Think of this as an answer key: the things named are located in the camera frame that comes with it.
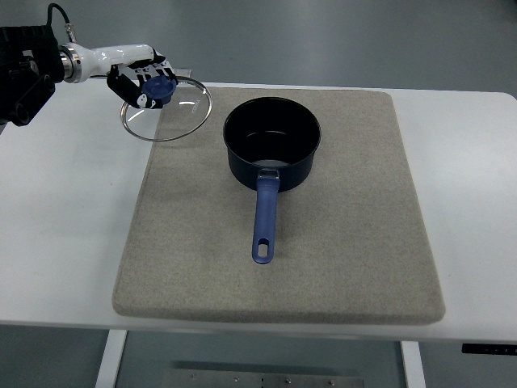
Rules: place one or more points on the white table left leg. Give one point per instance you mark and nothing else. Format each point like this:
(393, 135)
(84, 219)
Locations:
(112, 356)

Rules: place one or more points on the beige felt mat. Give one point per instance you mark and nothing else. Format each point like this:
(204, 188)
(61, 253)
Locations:
(351, 245)

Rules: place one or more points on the white table right leg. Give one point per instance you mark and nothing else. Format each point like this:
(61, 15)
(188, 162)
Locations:
(412, 362)

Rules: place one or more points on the white table leg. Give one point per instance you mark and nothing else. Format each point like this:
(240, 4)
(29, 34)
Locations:
(112, 356)
(412, 362)

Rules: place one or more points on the black desk control panel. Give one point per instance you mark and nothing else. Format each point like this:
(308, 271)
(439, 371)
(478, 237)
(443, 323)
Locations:
(490, 349)

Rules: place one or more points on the glass lid blue knob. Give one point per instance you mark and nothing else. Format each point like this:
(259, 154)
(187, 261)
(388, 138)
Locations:
(168, 109)

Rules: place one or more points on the dark blue saucepan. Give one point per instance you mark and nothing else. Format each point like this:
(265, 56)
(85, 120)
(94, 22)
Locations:
(271, 143)

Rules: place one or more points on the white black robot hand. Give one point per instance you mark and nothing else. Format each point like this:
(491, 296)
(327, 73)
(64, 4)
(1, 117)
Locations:
(137, 73)

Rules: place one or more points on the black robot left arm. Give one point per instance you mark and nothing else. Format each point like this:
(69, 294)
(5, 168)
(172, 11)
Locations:
(32, 64)

